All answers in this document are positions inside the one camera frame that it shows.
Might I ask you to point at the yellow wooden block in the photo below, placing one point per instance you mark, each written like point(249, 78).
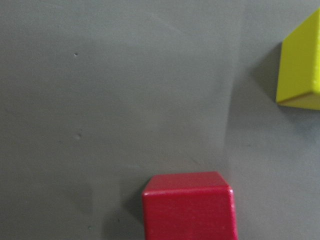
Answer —
point(298, 82)

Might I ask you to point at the red wooden block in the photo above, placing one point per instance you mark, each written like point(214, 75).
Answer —
point(189, 206)

